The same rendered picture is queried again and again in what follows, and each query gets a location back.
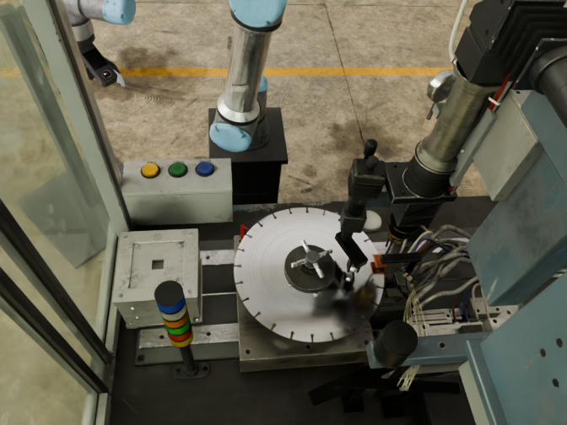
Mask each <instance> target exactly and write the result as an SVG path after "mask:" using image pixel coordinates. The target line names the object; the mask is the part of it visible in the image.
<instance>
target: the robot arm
mask: <svg viewBox="0 0 567 425"><path fill-rule="evenodd" d="M63 2H64V5H65V8H66V10H67V15H68V17H69V20H70V23H71V25H72V28H73V33H74V36H75V39H76V41H77V44H78V48H79V51H80V54H81V57H82V59H83V62H84V66H85V69H86V72H87V74H88V77H89V79H90V80H91V81H92V80H93V78H96V79H97V80H98V82H99V83H100V85H101V86H102V87H104V88H105V87H108V86H110V85H112V84H113V83H115V82H117V83H119V84H120V85H121V86H122V87H125V83H124V80H123V77H122V75H121V73H120V71H119V70H118V68H117V66H116V64H115V63H113V62H112V61H111V60H109V59H106V58H105V57H103V56H102V55H101V53H100V52H99V50H98V49H97V48H96V47H95V45H94V44H93V43H92V42H93V41H94V40H95V33H94V32H95V31H94V26H93V24H92V21H91V19H96V20H100V21H104V22H108V23H110V24H124V25H128V24H130V23H131V22H132V21H133V20H134V15H135V14H136V2H135V0H63ZM286 3H287V0H229V5H230V16H231V18H232V19H233V20H234V21H235V30H234V36H233V41H232V47H231V53H230V59H229V69H228V74H227V79H226V85H225V91H224V93H223V94H221V95H220V96H219V99H218V102H217V108H216V114H215V118H214V121H213V124H212V125H211V127H210V133H209V134H210V137H211V139H212V140H213V142H214V143H216V144H217V146H219V147H220V148H222V149H224V150H227V151H230V152H242V151H245V150H252V149H256V148H259V147H261V146H263V145H264V144H265V143H266V142H267V141H268V139H269V136H270V126H269V124H268V121H267V118H266V103H267V79H266V77H265V76H264V75H263V74H262V73H263V69H264V66H265V62H266V58H267V52H268V47H269V44H270V40H271V37H272V32H274V31H275V30H277V29H278V28H279V27H280V25H281V23H282V20H283V16H284V10H285V7H286Z"/></svg>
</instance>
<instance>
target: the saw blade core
mask: <svg viewBox="0 0 567 425"><path fill-rule="evenodd" d="M290 212H292V214H290ZM323 213H324V210H322V209H318V208H311V207H308V213H307V212H306V207H297V208H290V211H289V209H285V210H282V211H279V212H275V213H274V214H273V215H274V216H275V218H274V216H273V215H272V214H271V215H269V216H267V217H265V218H264V219H262V220H261V221H259V222H258V223H256V224H255V225H254V226H253V228H254V229H256V230H257V231H256V232H255V231H253V230H252V229H250V230H249V231H248V232H247V233H246V234H247V235H249V236H251V237H252V238H250V237H249V236H247V235H245V236H244V238H243V239H242V241H241V242H240V245H239V247H238V249H239V250H237V252H236V255H235V264H234V277H235V283H239V282H243V283H239V284H236V285H235V286H236V289H237V292H238V294H239V296H240V299H241V301H243V300H246V299H247V298H249V300H246V301H244V302H243V304H244V305H245V307H246V308H247V310H248V311H249V312H250V314H251V315H252V316H253V317H255V316H256V315H257V313H260V314H259V315H258V316H257V317H256V318H255V319H256V320H257V321H258V322H259V323H261V324H262V325H264V326H265V327H266V328H268V329H269V330H271V329H272V327H273V324H275V325H276V326H274V327H273V329H272V332H274V333H276V334H278V335H280V336H283V337H286V338H288V339H290V337H291V332H293V333H294V334H293V336H292V340H295V341H299V342H311V335H313V342H329V341H332V336H333V339H334V340H337V339H339V338H342V337H345V336H347V335H349V334H351V333H352V332H355V331H357V330H358V329H359V328H360V327H361V326H362V325H364V324H365V323H366V322H367V320H369V319H370V317H371V316H372V315H373V314H374V313H375V311H376V309H377V307H378V306H377V305H379V303H380V301H381V297H382V294H383V288H384V272H377V271H376V270H378V271H384V270H383V267H381V268H376V267H375V261H374V257H373V255H377V254H378V251H377V249H376V248H375V246H374V245H373V243H372V242H371V240H370V239H369V237H368V236H367V235H366V234H365V233H364V232H363V231H362V233H354V234H353V236H352V238H353V239H354V241H355V242H356V244H357V245H358V246H359V248H360V249H361V250H362V251H363V253H364V254H365V256H366V257H367V258H368V262H367V264H366V265H364V266H362V267H361V268H360V270H359V273H356V272H347V262H348V257H347V255H346V254H345V252H344V251H343V249H342V248H341V246H340V245H339V244H338V242H337V241H336V240H335V235H336V233H338V232H340V231H341V230H340V221H338V220H339V219H340V216H339V215H337V214H336V213H333V212H328V211H325V215H322V214H323ZM261 225H262V227H261ZM302 239H304V240H305V242H306V244H308V245H316V246H319V247H321V248H322V249H324V250H330V249H332V253H331V254H330V256H331V257H332V258H333V260H334V263H335V274H334V277H333V280H332V281H331V283H330V284H329V285H328V286H327V287H325V288H323V289H322V290H319V291H315V292H307V291H304V290H301V289H298V288H297V287H295V286H294V285H293V284H292V283H291V282H290V281H289V280H288V278H287V277H286V275H285V271H284V263H285V260H286V257H287V255H288V254H289V252H290V251H291V250H293V249H294V248H296V247H298V246H301V245H302V244H301V243H300V241H301V240H302ZM368 239H369V240H368ZM365 240H367V241H366V242H364V241H365ZM243 250H244V251H243ZM238 266H241V267H238ZM376 286H378V288H377V287H376ZM371 302H374V303H375V304H372V303H371ZM376 304H377V305H376ZM362 315H363V316H364V317H362ZM348 326H350V329H351V330H350V329H349V328H348ZM351 331H352V332H351ZM330 333H332V335H330Z"/></svg>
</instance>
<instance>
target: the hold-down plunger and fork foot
mask: <svg viewBox="0 0 567 425"><path fill-rule="evenodd" d="M353 234H354V233H349V232H342V231H340V232H338V233H336V235H335V240H336V241H337V242H338V244H339V245H340V246H341V248H342V249H343V251H344V252H345V254H346V255H347V257H348V262H347V272H349V271H350V268H351V266H352V264H354V266H355V267H356V273H359V270H360V268H361V267H362V266H364V265H366V264H367V262H368V258H367V257H366V256H365V254H364V253H363V251H362V250H361V249H360V248H359V246H358V245H357V244H356V242H355V241H354V239H353V238H352V236H353Z"/></svg>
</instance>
